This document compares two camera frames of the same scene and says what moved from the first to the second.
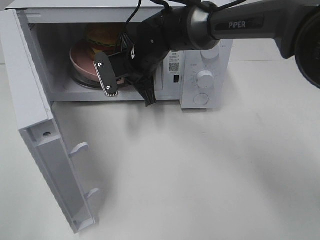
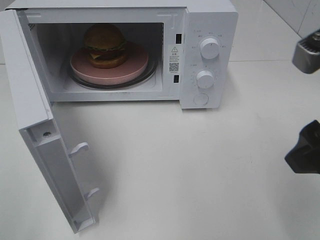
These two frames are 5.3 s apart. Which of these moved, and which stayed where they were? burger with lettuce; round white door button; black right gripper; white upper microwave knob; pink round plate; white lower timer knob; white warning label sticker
Moved: black right gripper; burger with lettuce; pink round plate
Stayed: white lower timer knob; white warning label sticker; round white door button; white upper microwave knob
